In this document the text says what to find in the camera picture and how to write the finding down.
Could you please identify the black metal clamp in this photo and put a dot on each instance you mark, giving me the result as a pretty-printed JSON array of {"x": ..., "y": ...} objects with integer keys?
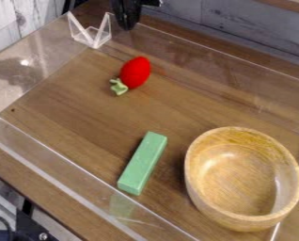
[{"x": 28, "y": 230}]

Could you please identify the long green rectangular block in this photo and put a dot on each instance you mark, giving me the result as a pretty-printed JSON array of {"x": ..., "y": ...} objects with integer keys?
[{"x": 145, "y": 157}]

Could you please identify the clear acrylic tray wall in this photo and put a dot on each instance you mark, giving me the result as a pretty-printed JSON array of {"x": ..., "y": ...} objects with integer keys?
[{"x": 69, "y": 133}]

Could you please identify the wooden bowl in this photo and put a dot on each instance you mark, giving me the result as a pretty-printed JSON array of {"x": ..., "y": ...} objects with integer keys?
[{"x": 241, "y": 178}]

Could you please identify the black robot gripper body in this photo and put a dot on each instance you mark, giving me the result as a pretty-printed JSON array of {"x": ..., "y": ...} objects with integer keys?
[{"x": 151, "y": 3}]

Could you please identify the red ball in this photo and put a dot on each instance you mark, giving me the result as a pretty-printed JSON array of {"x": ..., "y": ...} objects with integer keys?
[{"x": 135, "y": 72}]

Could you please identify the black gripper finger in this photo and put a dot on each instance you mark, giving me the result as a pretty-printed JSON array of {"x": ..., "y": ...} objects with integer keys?
[{"x": 127, "y": 12}]

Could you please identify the clear acrylic corner bracket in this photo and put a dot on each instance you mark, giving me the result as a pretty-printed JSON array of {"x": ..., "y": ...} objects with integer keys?
[{"x": 92, "y": 36}]

